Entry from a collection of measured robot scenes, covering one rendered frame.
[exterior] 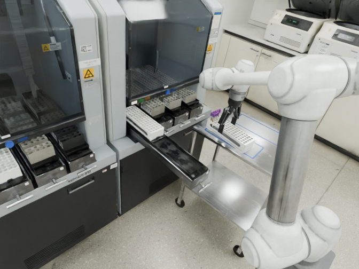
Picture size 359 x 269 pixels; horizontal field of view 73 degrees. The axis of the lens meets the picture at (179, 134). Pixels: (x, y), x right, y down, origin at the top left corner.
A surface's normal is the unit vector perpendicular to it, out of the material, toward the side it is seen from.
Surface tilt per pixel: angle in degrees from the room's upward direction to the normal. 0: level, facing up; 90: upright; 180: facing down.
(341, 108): 90
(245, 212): 0
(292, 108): 104
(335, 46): 90
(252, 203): 0
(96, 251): 0
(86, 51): 90
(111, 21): 90
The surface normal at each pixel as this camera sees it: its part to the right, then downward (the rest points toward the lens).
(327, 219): 0.23, -0.80
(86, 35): 0.69, 0.51
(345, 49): -0.71, 0.36
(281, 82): -0.93, 0.00
